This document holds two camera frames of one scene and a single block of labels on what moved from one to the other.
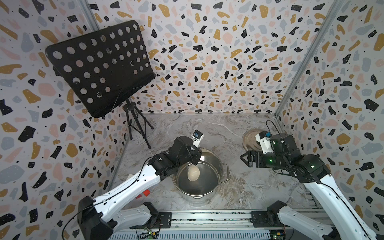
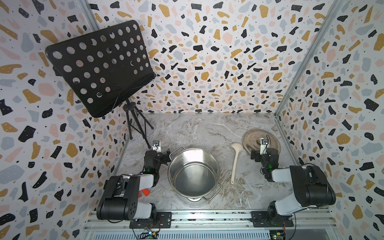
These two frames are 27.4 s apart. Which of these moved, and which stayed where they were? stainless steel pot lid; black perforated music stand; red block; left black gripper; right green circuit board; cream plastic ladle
Moved: left black gripper; cream plastic ladle
Stayed: right green circuit board; stainless steel pot lid; black perforated music stand; red block
